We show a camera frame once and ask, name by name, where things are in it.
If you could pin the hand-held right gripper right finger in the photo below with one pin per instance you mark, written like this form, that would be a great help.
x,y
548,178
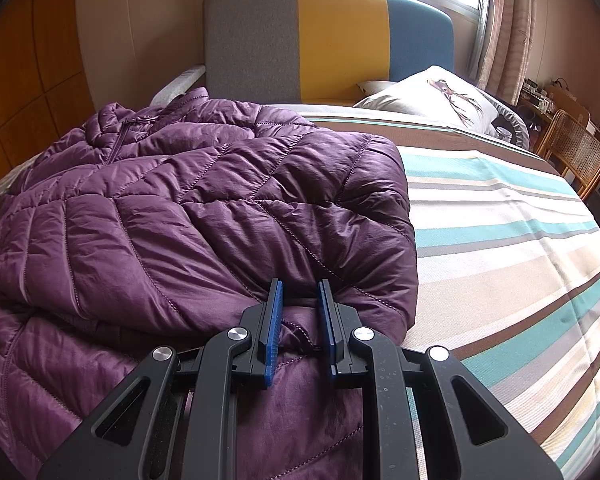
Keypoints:
x,y
326,327

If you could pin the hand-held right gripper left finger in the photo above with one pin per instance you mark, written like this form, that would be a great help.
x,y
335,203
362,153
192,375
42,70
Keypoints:
x,y
275,332

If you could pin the purple puffer jacket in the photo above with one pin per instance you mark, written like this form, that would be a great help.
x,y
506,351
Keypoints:
x,y
180,210

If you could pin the striped bed sheet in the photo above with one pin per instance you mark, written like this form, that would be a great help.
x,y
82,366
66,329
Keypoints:
x,y
505,260

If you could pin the grey pillow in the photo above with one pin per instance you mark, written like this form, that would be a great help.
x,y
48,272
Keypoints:
x,y
375,87

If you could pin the white printed pillow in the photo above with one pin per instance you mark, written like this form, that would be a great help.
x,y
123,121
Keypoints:
x,y
430,95

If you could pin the grey quilted cushion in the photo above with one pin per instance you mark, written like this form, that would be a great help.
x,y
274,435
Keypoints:
x,y
511,117

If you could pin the grey yellow blue sofa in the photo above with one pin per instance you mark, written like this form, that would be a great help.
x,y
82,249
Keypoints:
x,y
340,45

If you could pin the rattan chair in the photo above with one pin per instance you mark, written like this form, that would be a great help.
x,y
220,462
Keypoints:
x,y
577,147

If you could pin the cluttered wooden desk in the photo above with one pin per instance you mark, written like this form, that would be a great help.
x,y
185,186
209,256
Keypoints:
x,y
560,97

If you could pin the beige patterned curtain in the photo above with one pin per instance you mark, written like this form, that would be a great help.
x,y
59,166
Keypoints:
x,y
510,30

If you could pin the wooden wardrobe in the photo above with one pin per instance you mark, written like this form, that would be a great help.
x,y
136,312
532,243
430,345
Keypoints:
x,y
30,75

